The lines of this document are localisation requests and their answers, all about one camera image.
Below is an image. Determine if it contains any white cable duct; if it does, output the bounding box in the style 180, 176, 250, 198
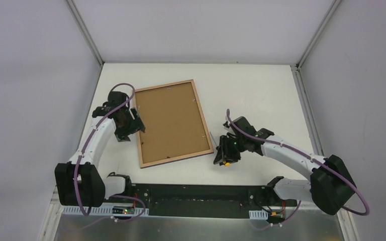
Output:
249, 210, 268, 220
62, 205, 149, 217

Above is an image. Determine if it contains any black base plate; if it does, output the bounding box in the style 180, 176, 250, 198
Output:
100, 183, 297, 219

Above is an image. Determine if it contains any right white cable duct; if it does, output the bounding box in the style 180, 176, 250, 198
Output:
249, 210, 268, 220

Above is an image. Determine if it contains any left white cable duct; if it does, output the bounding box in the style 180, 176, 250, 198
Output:
62, 205, 149, 217

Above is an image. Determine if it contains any blue wooden picture frame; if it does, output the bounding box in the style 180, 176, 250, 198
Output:
133, 80, 214, 168

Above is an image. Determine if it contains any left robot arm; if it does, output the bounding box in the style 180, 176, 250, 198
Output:
54, 91, 145, 208

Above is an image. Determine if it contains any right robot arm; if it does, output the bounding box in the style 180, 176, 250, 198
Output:
214, 116, 357, 215

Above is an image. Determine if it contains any black yellow screwdriver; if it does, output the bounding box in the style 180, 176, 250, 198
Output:
215, 135, 229, 166

